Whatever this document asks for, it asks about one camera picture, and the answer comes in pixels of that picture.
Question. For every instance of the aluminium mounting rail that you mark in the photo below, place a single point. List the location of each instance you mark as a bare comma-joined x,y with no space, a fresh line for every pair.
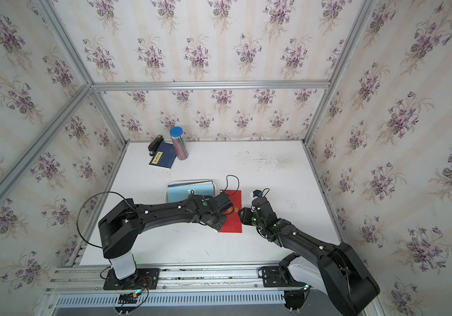
82,279

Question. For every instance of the black stapler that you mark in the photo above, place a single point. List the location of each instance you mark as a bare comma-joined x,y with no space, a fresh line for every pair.
154,145

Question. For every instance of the light blue envelope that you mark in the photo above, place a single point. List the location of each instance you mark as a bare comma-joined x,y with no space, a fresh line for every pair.
175,194

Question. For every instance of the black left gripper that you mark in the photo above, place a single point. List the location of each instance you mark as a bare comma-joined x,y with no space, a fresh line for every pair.
219,227

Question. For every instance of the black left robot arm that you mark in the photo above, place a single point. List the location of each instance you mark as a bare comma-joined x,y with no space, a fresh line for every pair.
120,227

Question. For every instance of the dark blue book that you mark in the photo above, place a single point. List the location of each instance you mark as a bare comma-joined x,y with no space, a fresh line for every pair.
165,156

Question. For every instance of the white plastic storage box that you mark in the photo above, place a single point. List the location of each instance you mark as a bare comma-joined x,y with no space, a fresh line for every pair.
180,191

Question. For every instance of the blue-lidded pencil tube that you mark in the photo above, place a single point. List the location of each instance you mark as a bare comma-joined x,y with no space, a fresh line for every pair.
178,140

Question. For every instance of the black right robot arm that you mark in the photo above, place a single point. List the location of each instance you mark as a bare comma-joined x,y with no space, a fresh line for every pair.
348,283

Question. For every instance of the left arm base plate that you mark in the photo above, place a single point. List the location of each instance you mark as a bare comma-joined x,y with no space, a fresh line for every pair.
142,279

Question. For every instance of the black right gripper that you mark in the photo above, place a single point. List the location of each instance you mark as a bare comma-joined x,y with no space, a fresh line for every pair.
244,215

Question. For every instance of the light green envelope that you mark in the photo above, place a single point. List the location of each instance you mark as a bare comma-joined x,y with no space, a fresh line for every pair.
197,185

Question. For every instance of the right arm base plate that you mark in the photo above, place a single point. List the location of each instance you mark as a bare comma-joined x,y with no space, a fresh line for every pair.
277,277

